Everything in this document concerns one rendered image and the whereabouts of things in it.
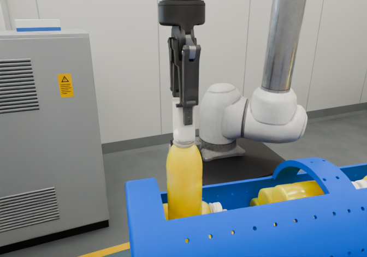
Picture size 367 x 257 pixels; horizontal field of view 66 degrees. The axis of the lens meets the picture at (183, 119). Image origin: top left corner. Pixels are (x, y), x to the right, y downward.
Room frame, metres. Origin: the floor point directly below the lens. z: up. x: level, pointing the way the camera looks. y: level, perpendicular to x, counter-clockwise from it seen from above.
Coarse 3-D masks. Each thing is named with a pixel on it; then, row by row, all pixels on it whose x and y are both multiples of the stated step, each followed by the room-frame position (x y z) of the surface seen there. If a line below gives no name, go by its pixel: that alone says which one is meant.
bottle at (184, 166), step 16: (176, 144) 0.48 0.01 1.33; (192, 144) 0.48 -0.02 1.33; (176, 160) 0.46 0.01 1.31; (192, 160) 0.46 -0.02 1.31; (176, 176) 0.46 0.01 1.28; (192, 176) 0.46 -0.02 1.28; (176, 192) 0.46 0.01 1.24; (192, 192) 0.46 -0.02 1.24; (176, 208) 0.46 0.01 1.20; (192, 208) 0.46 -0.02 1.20
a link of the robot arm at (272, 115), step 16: (288, 0) 0.92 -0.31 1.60; (304, 0) 0.94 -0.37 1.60; (272, 16) 0.97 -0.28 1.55; (288, 16) 0.93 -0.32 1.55; (272, 32) 0.96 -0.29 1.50; (288, 32) 0.93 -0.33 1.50; (272, 48) 0.96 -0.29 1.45; (288, 48) 0.94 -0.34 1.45; (272, 64) 0.95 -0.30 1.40; (288, 64) 0.94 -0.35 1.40; (272, 80) 0.95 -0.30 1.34; (288, 80) 0.95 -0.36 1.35; (256, 96) 0.98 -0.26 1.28; (272, 96) 0.94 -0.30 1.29; (288, 96) 0.94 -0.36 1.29; (256, 112) 0.96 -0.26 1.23; (272, 112) 0.93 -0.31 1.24; (288, 112) 0.93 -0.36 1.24; (304, 112) 0.95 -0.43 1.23; (256, 128) 0.95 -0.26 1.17; (272, 128) 0.93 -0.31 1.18; (288, 128) 0.92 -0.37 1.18; (304, 128) 0.93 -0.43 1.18
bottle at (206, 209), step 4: (164, 204) 0.55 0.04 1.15; (204, 204) 0.55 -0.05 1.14; (164, 208) 0.53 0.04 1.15; (204, 208) 0.54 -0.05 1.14; (208, 208) 0.55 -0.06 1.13; (212, 208) 0.55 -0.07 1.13; (164, 212) 0.52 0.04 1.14; (204, 212) 0.53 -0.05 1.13; (208, 212) 0.54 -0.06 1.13; (212, 212) 0.55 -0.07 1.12
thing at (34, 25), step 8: (16, 24) 1.74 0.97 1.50; (24, 24) 1.76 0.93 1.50; (32, 24) 1.78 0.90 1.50; (40, 24) 1.81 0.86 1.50; (48, 24) 1.83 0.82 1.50; (56, 24) 1.85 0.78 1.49; (24, 32) 1.76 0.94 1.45; (32, 32) 1.78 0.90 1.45; (40, 32) 1.80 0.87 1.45; (48, 32) 1.82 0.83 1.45
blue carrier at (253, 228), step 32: (288, 160) 0.63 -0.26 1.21; (320, 160) 0.60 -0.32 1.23; (128, 192) 0.47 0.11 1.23; (160, 192) 0.62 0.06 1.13; (224, 192) 0.66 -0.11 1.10; (256, 192) 0.68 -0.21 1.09; (352, 192) 0.50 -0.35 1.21; (128, 224) 0.41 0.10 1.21; (160, 224) 0.40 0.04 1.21; (192, 224) 0.41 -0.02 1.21; (224, 224) 0.42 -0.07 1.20; (256, 224) 0.42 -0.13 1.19; (288, 224) 0.43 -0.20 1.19; (320, 224) 0.44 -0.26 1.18; (352, 224) 0.45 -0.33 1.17; (160, 256) 0.37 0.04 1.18; (192, 256) 0.37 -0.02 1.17; (224, 256) 0.38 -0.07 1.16; (256, 256) 0.39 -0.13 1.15; (288, 256) 0.40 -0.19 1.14; (320, 256) 0.41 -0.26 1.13; (352, 256) 0.43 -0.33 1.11
